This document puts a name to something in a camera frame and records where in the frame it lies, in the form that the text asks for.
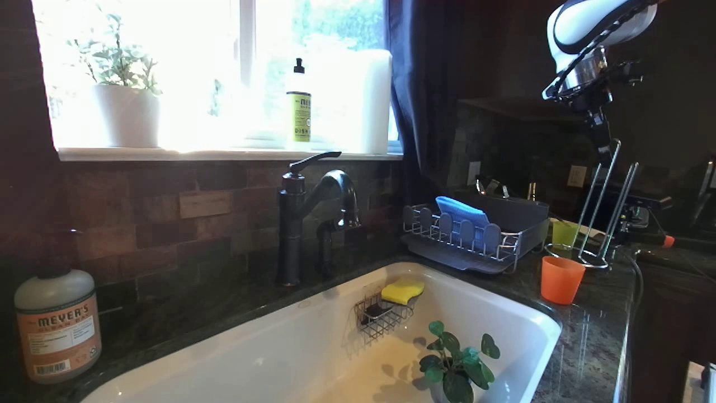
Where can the white ceramic sink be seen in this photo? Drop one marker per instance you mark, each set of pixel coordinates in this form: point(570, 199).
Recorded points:
point(321, 350)

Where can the blue dish cloth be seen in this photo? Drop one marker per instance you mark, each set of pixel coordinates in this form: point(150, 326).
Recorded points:
point(461, 221)

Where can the small green leafy plant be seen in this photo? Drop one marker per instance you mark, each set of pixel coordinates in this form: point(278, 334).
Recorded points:
point(450, 365)

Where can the dark bronze faucet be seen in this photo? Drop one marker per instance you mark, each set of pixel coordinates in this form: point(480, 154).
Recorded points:
point(299, 215)

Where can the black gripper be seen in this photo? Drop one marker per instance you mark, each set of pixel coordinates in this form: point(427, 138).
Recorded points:
point(601, 108)

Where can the orange plastic cup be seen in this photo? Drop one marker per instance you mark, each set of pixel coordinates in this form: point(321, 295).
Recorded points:
point(560, 281)

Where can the soap bottle green label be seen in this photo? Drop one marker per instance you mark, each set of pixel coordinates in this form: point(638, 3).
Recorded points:
point(299, 108)

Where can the yellow sponge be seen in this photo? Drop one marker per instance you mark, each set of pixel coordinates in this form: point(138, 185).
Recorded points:
point(404, 292)

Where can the green plastic cup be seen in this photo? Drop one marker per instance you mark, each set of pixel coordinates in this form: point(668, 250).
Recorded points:
point(565, 234)

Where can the dark blue curtain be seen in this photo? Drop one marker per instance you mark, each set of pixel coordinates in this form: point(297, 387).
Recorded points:
point(422, 91)

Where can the small orange knob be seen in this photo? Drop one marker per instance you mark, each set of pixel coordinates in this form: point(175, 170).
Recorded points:
point(668, 241)

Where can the stainless steel dish rack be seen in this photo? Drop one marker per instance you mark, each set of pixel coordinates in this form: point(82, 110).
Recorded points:
point(516, 224)

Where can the round cleaner canister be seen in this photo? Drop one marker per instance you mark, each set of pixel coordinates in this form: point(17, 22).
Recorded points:
point(58, 328)

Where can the potted plant white pot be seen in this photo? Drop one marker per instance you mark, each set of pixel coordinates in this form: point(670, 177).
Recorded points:
point(128, 103)

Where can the white paper towel roll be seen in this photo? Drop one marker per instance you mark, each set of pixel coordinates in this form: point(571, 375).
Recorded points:
point(358, 102)

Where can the white window frame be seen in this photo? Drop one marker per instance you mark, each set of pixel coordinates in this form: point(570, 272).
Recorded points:
point(225, 154)

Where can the black countertop appliance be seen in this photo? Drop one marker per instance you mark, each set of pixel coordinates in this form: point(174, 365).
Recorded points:
point(653, 215)

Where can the beige wall outlet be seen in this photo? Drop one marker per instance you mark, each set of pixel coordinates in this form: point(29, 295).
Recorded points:
point(475, 174)
point(576, 175)

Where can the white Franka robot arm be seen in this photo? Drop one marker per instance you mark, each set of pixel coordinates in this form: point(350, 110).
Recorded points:
point(590, 31)

